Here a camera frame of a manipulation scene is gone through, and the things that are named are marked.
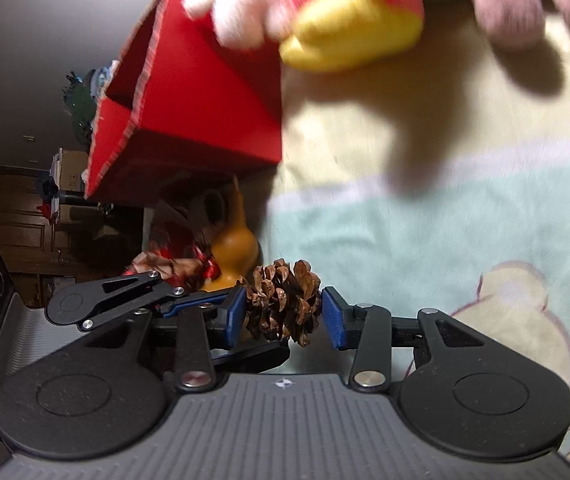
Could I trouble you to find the brown pine cone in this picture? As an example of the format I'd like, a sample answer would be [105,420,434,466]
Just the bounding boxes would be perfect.
[237,258,323,347]

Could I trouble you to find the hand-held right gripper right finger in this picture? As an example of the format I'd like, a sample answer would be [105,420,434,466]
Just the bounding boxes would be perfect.
[324,286,486,392]

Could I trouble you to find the bear printed blanket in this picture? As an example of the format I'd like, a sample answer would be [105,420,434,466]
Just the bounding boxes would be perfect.
[264,0,570,471]

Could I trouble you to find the dark green cloth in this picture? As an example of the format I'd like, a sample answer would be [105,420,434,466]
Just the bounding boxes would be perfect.
[62,71,100,152]

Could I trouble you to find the red plaid ribbon bow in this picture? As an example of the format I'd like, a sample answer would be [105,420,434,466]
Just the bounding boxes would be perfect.
[124,240,222,292]

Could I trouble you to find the yellow-orange gourd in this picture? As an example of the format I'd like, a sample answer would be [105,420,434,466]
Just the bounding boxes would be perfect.
[206,175,259,293]

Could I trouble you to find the dark wooden door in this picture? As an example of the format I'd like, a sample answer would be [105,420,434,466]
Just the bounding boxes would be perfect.
[0,161,62,307]

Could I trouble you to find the white plush toy yellow feet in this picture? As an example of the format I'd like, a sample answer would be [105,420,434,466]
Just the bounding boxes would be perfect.
[182,0,426,72]

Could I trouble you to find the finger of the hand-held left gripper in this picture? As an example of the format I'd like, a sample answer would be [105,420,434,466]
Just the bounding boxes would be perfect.
[45,270,226,333]
[210,339,291,375]

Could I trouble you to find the red cardboard box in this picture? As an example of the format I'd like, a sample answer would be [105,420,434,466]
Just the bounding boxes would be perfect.
[84,0,284,201]

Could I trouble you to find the brown cardboard box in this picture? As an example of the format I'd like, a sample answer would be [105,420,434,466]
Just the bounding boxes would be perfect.
[59,149,89,197]

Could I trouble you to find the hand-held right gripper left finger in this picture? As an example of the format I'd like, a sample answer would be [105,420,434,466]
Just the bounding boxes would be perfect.
[82,287,247,393]

